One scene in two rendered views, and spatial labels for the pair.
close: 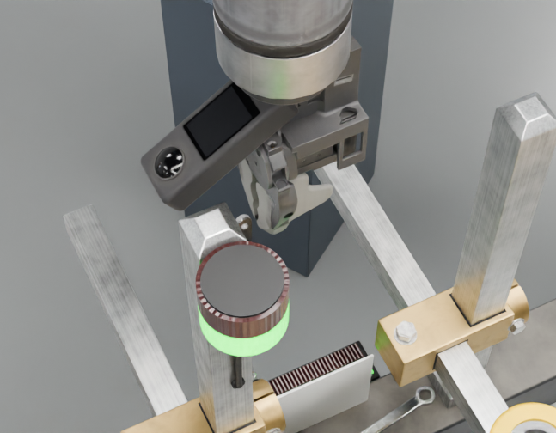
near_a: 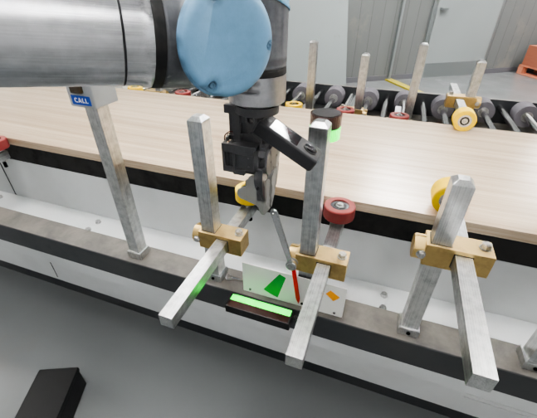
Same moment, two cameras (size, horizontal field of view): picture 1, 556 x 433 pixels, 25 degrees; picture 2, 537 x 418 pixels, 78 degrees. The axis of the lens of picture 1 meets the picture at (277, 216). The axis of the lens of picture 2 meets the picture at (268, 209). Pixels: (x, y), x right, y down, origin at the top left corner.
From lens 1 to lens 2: 1.10 m
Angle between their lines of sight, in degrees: 81
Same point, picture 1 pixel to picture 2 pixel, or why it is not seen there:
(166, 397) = (322, 269)
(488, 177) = (207, 155)
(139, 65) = not seen: outside the picture
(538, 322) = (178, 270)
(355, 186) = (189, 280)
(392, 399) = (237, 284)
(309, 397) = (267, 276)
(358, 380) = (247, 274)
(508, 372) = not seen: hidden behind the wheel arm
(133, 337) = (316, 291)
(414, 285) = (217, 245)
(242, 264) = (322, 113)
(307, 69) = not seen: hidden behind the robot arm
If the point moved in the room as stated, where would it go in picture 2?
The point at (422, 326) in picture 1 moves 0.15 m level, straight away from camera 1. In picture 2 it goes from (231, 232) to (171, 253)
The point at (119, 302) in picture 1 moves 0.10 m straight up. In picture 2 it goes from (311, 306) to (315, 268)
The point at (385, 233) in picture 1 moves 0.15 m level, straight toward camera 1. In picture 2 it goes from (203, 262) to (259, 237)
